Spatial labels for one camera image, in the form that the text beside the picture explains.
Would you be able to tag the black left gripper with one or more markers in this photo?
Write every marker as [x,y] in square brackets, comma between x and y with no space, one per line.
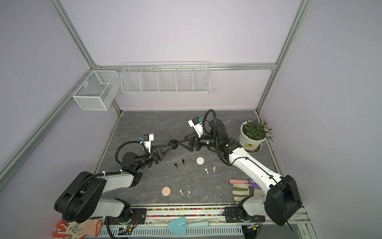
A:
[157,155]

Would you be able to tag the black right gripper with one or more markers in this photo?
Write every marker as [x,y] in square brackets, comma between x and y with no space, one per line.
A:
[193,141]

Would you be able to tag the black earbud charging case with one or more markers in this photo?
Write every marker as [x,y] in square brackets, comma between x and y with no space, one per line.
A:
[173,143]

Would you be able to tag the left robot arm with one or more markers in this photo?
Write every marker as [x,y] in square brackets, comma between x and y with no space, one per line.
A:
[82,200]

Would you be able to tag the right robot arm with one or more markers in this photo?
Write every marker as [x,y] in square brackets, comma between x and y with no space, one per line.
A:
[281,196]

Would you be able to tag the white earbud charging case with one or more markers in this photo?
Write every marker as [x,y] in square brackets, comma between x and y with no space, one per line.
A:
[200,160]

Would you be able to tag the pink earbud charging case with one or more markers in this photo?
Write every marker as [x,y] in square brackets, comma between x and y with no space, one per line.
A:
[166,191]

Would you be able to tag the potted green plant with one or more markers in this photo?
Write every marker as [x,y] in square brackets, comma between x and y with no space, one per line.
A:
[252,134]

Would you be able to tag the purple pink garden trowel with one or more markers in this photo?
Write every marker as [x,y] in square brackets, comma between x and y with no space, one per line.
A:
[250,182]

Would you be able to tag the teal garden trowel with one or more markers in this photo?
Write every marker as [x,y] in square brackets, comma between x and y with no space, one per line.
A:
[179,226]

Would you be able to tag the white mesh box basket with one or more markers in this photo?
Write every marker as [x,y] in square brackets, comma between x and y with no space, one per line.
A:
[98,90]

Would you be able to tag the red white work glove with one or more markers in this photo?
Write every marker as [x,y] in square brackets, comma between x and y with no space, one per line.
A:
[74,230]

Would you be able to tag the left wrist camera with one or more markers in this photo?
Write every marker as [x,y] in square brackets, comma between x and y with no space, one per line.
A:
[146,140]

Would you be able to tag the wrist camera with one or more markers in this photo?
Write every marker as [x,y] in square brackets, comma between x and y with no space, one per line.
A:
[196,124]
[146,140]

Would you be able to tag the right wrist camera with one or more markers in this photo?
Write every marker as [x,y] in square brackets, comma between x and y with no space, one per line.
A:
[196,124]

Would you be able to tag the white wire shelf basket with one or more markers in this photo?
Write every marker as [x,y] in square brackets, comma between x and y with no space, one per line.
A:
[166,78]

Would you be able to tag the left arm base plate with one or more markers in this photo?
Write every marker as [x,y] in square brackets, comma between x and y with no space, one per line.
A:
[134,216]

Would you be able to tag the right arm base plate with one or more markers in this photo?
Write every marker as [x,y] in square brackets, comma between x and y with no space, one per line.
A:
[235,214]

